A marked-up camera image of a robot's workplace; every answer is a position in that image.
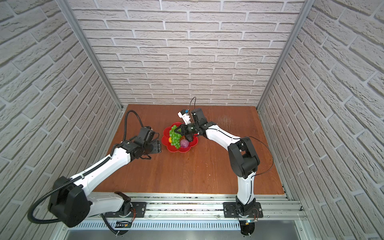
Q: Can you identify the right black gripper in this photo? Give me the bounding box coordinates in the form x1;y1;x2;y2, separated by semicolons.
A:
175;123;201;136

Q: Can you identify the green grape bunch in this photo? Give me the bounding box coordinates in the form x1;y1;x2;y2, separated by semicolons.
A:
169;125;182;149

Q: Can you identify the dark fake avocado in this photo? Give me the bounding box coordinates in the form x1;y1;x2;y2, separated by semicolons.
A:
185;135;194;142

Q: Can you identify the purple fake fruit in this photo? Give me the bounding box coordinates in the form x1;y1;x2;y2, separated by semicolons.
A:
180;139;190;149

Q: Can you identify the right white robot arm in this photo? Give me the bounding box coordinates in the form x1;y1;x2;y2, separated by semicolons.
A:
174;109;260;216

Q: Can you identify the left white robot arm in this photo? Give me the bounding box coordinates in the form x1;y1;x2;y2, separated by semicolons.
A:
48;127;161;227

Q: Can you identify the red flower-shaped fruit bowl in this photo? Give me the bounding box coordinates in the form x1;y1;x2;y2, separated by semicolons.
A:
162;122;199;153

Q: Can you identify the small electronics board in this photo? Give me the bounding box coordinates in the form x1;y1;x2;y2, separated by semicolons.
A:
115;221;133;229

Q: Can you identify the black round foot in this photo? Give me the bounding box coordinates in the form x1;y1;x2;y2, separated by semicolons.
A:
239;221;255;236

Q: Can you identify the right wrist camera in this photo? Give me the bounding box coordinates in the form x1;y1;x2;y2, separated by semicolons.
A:
178;110;191;125

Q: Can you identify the right thin black cable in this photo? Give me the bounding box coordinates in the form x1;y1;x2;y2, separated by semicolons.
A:
189;96;274;177

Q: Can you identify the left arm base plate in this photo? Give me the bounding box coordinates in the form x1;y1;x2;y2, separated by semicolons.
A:
104;202;147;218

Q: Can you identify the left black corrugated cable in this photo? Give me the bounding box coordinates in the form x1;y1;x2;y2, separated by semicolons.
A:
27;109;145;236

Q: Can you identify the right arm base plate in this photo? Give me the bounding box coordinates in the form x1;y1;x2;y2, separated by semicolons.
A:
223;202;264;219

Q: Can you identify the aluminium frame rail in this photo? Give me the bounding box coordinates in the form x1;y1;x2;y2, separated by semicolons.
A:
51;193;315;240

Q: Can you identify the left corner aluminium post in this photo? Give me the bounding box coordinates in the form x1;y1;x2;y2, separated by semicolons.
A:
56;0;124;111

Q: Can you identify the corner aluminium post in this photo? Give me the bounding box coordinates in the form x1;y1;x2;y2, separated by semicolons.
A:
56;0;124;111
256;0;315;110

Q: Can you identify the right corner aluminium post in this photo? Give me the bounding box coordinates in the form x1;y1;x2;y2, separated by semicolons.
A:
256;0;315;110

